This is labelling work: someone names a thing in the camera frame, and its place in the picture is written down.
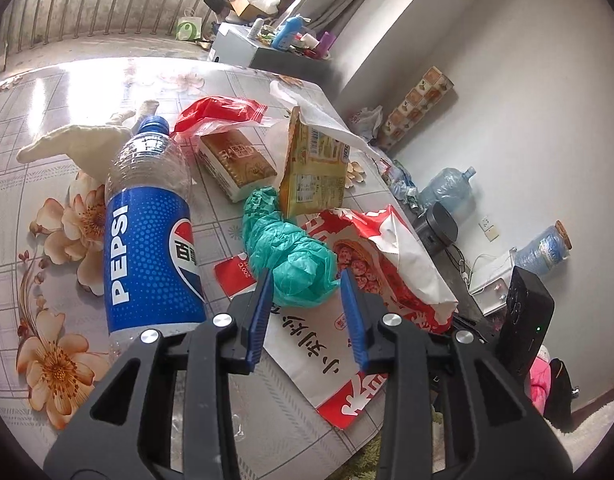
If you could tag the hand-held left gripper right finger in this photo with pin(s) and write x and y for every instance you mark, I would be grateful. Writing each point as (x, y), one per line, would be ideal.
(354, 320)

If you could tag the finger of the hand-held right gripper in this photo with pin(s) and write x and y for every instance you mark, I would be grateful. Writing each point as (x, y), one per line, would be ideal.
(483, 330)

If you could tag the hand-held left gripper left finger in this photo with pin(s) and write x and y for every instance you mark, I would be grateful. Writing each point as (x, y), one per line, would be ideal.
(261, 310)

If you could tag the red white paper bag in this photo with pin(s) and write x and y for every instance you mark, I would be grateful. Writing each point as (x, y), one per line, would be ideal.
(307, 355)
(412, 265)

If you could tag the green plastic bag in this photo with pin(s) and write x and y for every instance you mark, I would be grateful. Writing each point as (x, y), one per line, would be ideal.
(287, 255)

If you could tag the blue label plastic soda bottle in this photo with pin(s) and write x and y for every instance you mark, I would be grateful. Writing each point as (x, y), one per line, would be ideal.
(147, 240)

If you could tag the yellow cardboard box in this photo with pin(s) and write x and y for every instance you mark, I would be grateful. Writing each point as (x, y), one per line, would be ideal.
(312, 170)

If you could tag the brown biscuit pack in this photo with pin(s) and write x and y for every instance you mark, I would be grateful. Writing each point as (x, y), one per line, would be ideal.
(237, 160)

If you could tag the red plastic wrapper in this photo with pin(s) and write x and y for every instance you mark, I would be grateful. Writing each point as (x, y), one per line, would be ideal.
(212, 112)

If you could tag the white translucent plastic bag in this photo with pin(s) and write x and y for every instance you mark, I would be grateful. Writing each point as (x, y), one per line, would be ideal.
(312, 110)

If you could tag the white box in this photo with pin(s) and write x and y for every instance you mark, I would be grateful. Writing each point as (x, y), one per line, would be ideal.
(489, 285)

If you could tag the pink cloth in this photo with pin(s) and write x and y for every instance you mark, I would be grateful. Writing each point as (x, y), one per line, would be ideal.
(539, 380)

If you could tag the large clear water jug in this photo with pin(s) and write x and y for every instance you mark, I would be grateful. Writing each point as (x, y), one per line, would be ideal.
(449, 187)
(542, 247)

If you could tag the black bag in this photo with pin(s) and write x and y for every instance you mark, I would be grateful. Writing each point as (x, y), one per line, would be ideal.
(562, 390)

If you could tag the black round appliance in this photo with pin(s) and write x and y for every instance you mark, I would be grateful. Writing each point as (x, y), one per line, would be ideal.
(437, 230)

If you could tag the white fluffy blanket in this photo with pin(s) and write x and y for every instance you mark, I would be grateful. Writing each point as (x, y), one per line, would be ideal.
(597, 430)

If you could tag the crumpled clear plastic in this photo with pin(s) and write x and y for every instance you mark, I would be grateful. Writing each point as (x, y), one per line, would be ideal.
(399, 185)

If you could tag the patterned box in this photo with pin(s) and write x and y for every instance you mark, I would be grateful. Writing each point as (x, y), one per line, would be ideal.
(417, 105)

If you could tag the dark grey cabinet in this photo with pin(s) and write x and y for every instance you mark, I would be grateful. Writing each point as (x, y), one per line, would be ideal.
(292, 62)

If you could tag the white cabinet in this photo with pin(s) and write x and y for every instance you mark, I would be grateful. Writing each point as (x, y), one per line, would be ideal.
(232, 47)

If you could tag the purple cup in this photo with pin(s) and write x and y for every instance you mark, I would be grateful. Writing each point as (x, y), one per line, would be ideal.
(326, 44)

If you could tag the blue detergent bottle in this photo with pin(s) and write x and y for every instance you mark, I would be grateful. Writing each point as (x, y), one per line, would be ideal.
(287, 30)

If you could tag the small white bottle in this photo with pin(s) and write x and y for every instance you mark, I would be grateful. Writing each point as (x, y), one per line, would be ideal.
(258, 27)

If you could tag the green white paper bag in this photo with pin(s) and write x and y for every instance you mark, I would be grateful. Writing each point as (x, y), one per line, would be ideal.
(188, 27)

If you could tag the floral tablecloth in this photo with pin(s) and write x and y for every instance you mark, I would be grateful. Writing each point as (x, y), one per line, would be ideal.
(47, 110)

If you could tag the metal window railing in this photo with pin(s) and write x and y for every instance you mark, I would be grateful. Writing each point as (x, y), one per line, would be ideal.
(87, 35)

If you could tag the wall socket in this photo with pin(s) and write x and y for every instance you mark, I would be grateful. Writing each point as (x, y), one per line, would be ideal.
(488, 227)

